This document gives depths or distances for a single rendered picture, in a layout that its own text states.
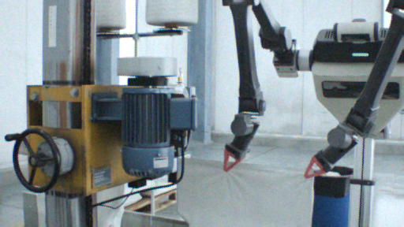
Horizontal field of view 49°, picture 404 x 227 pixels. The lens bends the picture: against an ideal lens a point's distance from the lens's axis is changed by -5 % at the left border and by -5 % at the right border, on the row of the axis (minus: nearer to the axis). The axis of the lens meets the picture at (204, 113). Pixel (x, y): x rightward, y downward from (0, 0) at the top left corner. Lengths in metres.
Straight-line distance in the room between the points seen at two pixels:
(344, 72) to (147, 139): 0.85
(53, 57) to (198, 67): 9.00
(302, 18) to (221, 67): 2.09
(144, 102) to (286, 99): 8.63
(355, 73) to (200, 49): 8.64
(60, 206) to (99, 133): 0.25
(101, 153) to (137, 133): 0.16
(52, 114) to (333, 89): 1.05
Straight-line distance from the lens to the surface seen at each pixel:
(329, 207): 3.72
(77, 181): 1.37
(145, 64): 1.25
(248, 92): 1.52
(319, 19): 9.76
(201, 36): 10.34
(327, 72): 1.82
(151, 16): 1.43
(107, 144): 1.41
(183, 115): 1.29
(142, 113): 1.28
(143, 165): 1.29
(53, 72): 1.40
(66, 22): 1.37
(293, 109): 9.81
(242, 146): 1.56
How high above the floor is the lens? 1.35
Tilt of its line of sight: 4 degrees down
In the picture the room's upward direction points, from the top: 1 degrees clockwise
